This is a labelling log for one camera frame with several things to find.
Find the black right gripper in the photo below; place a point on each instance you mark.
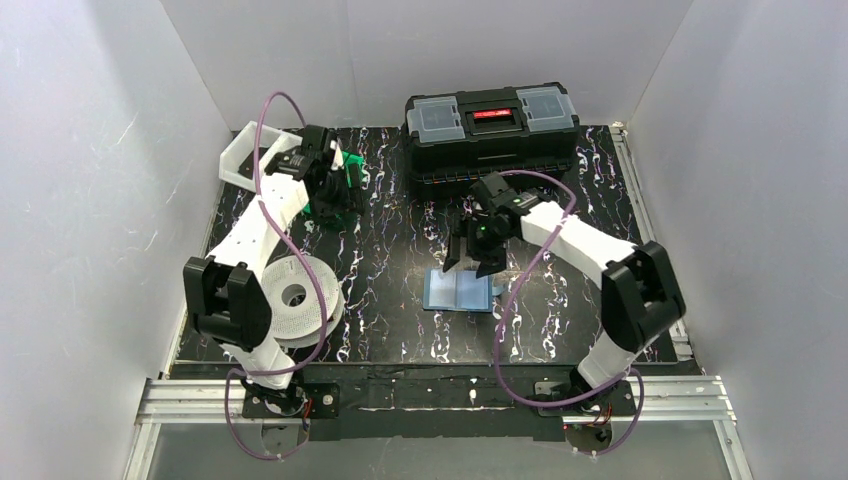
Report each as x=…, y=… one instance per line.
x=477, y=240

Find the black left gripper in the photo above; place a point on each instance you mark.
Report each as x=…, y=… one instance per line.
x=335, y=192

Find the black credit card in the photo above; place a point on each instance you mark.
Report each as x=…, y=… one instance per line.
x=246, y=167

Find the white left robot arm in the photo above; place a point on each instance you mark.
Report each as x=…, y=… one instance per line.
x=254, y=307

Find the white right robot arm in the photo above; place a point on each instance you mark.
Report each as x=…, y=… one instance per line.
x=640, y=295

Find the green plastic bin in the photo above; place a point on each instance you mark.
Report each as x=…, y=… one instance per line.
x=327, y=190

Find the white bin middle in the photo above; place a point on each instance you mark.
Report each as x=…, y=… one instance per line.
x=284, y=142

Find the white bin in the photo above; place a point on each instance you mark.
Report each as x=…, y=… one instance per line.
x=234, y=153
x=284, y=142

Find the black toolbox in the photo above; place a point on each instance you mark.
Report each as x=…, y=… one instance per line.
x=451, y=140

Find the white bin far left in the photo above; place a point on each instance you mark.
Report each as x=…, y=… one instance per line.
x=234, y=153

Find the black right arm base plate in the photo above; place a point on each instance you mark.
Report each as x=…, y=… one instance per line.
x=583, y=404

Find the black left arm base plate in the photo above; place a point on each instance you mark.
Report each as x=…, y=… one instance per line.
x=299, y=400

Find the aluminium rail frame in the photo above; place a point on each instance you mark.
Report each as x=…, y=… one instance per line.
x=412, y=394

